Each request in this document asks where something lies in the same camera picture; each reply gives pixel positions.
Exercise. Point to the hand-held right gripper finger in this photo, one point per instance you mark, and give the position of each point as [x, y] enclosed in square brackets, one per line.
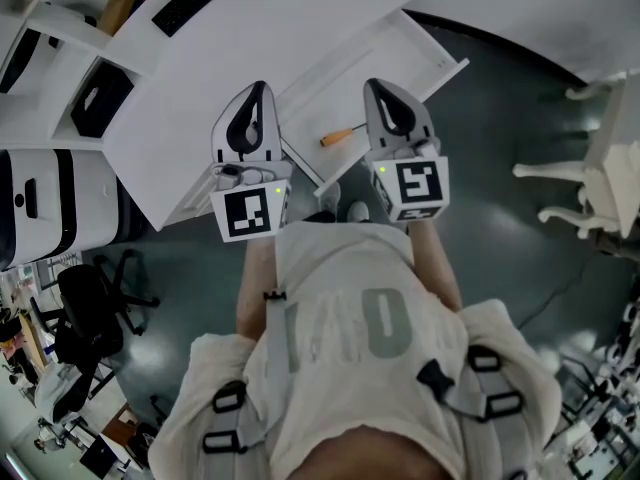
[375, 128]
[424, 130]

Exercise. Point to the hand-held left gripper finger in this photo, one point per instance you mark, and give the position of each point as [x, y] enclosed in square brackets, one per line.
[272, 138]
[220, 140]

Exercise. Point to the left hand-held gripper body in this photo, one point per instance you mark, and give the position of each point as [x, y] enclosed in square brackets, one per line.
[247, 213]

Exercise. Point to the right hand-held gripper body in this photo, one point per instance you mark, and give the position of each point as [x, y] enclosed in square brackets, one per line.
[417, 183]

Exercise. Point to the white drawer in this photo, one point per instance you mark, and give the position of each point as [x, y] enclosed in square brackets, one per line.
[350, 83]

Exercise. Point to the person's left forearm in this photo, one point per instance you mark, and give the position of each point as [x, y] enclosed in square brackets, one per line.
[255, 293]

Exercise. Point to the person's right forearm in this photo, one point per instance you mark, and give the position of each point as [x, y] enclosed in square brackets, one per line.
[435, 268]

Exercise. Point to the person's right grey shoe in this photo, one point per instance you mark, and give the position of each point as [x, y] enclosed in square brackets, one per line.
[358, 211]

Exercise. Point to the person's grey shoe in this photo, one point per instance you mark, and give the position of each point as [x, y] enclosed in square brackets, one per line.
[358, 211]
[330, 198]

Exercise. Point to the person's black trousers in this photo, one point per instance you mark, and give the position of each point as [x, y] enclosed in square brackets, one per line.
[315, 216]

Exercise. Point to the white desk with shelves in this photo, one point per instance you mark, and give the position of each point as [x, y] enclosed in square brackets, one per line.
[225, 58]

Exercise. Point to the person's left grey shoe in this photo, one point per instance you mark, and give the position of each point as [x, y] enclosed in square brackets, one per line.
[330, 198]

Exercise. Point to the person in white shirt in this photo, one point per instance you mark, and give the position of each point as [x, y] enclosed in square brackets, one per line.
[350, 268]

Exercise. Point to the black tissue box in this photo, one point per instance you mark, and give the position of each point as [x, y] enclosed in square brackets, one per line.
[102, 100]

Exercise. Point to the brown cardboard box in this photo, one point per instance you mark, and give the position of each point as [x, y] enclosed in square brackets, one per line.
[125, 5]

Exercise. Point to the white ornate side table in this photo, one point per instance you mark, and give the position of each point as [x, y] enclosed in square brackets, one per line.
[610, 158]

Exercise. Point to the black office chair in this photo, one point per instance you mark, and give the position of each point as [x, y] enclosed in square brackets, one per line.
[85, 328]

